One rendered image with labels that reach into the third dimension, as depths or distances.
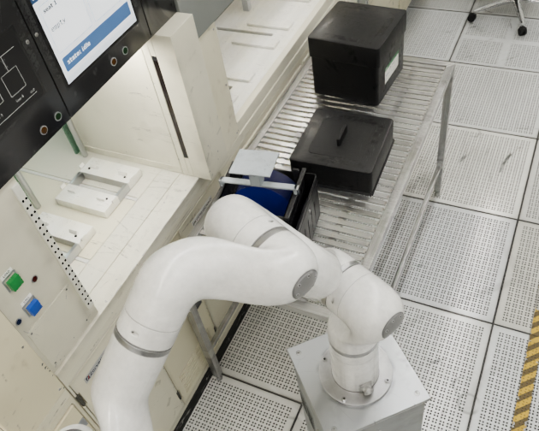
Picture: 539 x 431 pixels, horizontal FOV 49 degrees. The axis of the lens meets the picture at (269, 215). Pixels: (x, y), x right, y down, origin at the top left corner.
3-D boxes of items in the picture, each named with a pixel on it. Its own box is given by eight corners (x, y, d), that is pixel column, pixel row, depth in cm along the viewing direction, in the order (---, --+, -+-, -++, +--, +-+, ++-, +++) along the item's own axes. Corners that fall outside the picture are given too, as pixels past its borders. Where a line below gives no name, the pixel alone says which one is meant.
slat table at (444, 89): (354, 433, 218) (346, 323, 162) (215, 380, 240) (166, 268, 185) (441, 193, 292) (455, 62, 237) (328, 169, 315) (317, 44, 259)
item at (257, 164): (222, 256, 184) (200, 184, 161) (242, 208, 197) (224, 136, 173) (298, 267, 177) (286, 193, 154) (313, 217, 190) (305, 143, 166)
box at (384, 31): (378, 108, 224) (378, 50, 206) (311, 93, 236) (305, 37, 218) (405, 67, 240) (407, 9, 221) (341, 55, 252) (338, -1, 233)
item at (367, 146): (372, 197, 193) (372, 168, 184) (289, 181, 203) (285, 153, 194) (395, 139, 210) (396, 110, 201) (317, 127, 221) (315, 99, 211)
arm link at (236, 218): (361, 332, 128) (310, 289, 137) (394, 287, 127) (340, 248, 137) (237, 285, 87) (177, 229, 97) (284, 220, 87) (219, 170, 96)
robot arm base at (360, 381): (406, 389, 147) (409, 352, 134) (337, 419, 145) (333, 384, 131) (371, 329, 160) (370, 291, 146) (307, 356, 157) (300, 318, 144)
